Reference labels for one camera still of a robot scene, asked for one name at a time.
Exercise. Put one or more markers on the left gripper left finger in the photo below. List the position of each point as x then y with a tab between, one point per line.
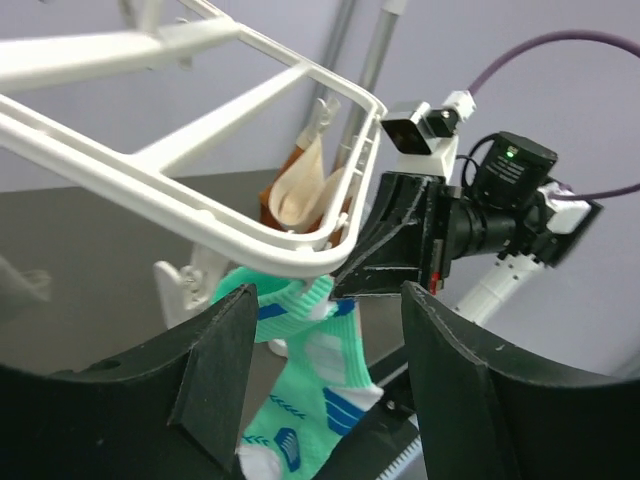
169	408

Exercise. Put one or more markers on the white slotted cable duct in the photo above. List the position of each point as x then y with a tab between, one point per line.
403	461

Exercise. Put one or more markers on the silver white drying rack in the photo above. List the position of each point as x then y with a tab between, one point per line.
360	37

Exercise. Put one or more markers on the teal sock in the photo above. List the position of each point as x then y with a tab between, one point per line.
325	388

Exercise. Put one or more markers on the beige sock right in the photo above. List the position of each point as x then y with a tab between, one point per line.
305	190

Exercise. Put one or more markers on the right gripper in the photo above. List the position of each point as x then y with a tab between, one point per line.
410	236

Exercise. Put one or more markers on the dark grey table mat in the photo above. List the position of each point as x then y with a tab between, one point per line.
100	257

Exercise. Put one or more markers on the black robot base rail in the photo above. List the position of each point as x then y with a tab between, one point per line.
383	433

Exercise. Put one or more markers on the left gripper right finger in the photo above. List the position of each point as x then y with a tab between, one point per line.
489	409

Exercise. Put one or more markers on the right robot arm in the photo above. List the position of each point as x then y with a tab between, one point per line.
512	209

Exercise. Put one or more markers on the white square clip hanger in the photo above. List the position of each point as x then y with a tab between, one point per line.
145	183

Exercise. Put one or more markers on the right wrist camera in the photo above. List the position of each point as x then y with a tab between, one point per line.
426	137

